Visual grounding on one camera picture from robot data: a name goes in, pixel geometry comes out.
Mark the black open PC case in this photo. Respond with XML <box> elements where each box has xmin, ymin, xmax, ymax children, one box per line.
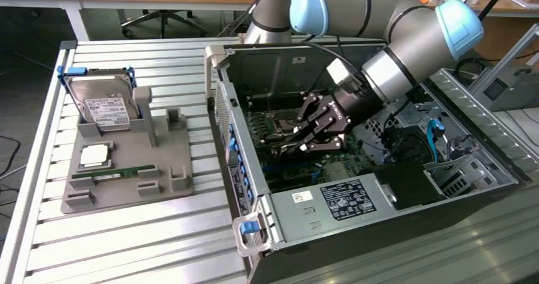
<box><xmin>204</xmin><ymin>40</ymin><xmax>531</xmax><ymax>284</ymax></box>

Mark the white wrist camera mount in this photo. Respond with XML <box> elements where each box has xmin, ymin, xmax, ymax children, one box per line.
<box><xmin>326</xmin><ymin>58</ymin><xmax>370</xmax><ymax>92</ymax></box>

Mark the silver CPU chip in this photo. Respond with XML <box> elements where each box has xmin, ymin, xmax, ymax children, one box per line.
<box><xmin>79</xmin><ymin>145</ymin><xmax>111</xmax><ymax>168</ymax></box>

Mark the blue data wire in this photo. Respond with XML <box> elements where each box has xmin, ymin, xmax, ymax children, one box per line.
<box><xmin>426</xmin><ymin>118</ymin><xmax>446</xmax><ymax>165</ymax></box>

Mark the silver hard disk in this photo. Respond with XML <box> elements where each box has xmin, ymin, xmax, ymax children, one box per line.
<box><xmin>67</xmin><ymin>75</ymin><xmax>139</xmax><ymax>132</ymax></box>

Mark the blue disk caddy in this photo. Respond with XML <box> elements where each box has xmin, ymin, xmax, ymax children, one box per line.
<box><xmin>54</xmin><ymin>65</ymin><xmax>136</xmax><ymax>126</ymax></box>

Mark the black hanging cable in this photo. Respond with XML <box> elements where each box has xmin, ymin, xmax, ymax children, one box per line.
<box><xmin>218</xmin><ymin>0</ymin><xmax>259</xmax><ymax>38</ymax></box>

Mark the black office chair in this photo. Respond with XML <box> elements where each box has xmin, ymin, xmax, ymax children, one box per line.
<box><xmin>120</xmin><ymin>8</ymin><xmax>208</xmax><ymax>39</ymax></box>

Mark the grey metal cabinet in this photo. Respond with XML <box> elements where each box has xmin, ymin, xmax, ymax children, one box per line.
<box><xmin>470</xmin><ymin>23</ymin><xmax>539</xmax><ymax>113</ymax></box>

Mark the graphics card with metal bracket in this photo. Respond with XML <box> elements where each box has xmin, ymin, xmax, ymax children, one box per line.
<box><xmin>256</xmin><ymin>138</ymin><xmax>326</xmax><ymax>169</ymax></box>

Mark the grey plastic parts rack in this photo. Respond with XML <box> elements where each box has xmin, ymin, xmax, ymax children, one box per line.
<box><xmin>60</xmin><ymin>86</ymin><xmax>198</xmax><ymax>215</ymax></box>

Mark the blue expansion slot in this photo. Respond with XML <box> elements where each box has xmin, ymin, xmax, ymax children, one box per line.
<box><xmin>262</xmin><ymin>161</ymin><xmax>315</xmax><ymax>174</ymax></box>

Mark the silver finned chipset heatsink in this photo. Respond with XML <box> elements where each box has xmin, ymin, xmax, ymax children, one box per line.
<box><xmin>323</xmin><ymin>163</ymin><xmax>352</xmax><ymax>179</ymax></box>

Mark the green RAM stick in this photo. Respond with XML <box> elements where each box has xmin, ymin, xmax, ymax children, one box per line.
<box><xmin>71</xmin><ymin>167</ymin><xmax>155</xmax><ymax>180</ymax></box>

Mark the green motherboard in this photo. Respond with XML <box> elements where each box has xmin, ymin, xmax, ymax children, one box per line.
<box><xmin>243</xmin><ymin>91</ymin><xmax>376</xmax><ymax>193</ymax></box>

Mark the grey power supply unit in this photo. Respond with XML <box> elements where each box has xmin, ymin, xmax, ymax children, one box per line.
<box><xmin>268</xmin><ymin>173</ymin><xmax>399</xmax><ymax>244</ymax></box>

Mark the black plastic shroud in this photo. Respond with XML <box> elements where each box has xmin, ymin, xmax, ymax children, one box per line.
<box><xmin>360</xmin><ymin>163</ymin><xmax>449</xmax><ymax>211</ymax></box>

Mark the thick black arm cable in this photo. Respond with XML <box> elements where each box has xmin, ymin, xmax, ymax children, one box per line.
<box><xmin>290</xmin><ymin>34</ymin><xmax>367</xmax><ymax>83</ymax></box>

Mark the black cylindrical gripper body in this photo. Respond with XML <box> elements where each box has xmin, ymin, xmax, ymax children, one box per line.
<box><xmin>314</xmin><ymin>86</ymin><xmax>383</xmax><ymax>138</ymax></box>

